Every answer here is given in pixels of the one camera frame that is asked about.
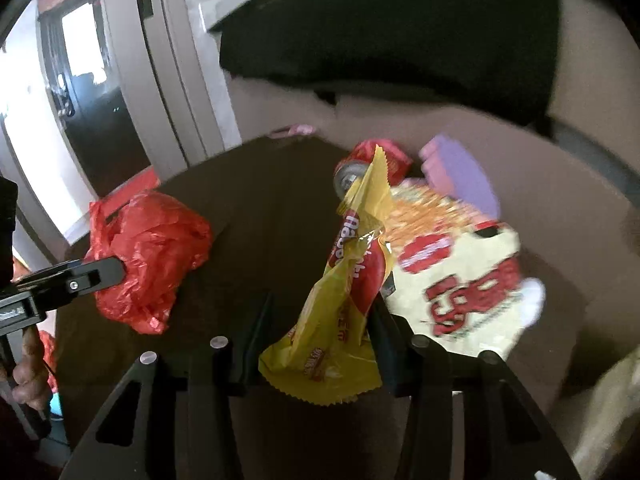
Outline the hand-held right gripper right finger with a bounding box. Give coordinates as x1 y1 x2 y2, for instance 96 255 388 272
367 297 583 480

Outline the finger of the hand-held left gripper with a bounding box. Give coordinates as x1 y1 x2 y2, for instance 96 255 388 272
47 256 126 306

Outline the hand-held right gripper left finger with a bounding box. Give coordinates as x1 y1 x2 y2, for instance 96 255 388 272
60 290 276 480

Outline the red plastic bag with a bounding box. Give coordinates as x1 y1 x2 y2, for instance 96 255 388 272
89 191 213 336

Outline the yellow snack wrapper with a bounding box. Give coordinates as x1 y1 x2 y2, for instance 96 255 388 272
257 144 398 407

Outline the large cream snack bag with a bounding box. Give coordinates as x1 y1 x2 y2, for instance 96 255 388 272
382 180 526 361

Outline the purple packet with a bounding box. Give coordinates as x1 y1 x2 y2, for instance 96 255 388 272
419 132 501 221

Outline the red drink can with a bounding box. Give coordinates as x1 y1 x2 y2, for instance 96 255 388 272
333 140 415 201

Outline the translucent plastic bin liner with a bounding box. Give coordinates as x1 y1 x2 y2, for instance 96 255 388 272
570 355 640 480

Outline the person's left hand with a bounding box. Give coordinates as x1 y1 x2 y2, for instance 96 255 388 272
9 330 53 411

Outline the red floor mat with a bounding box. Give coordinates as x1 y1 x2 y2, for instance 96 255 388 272
102 169 162 213

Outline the black hanging cloth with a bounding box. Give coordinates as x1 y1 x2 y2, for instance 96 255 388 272
218 0 561 128

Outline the beige kitchen cabinet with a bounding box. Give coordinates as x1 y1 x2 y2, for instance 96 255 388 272
220 0 640 411

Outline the grey sliding door frame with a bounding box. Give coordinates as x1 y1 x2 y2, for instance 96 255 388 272
97 0 241 201

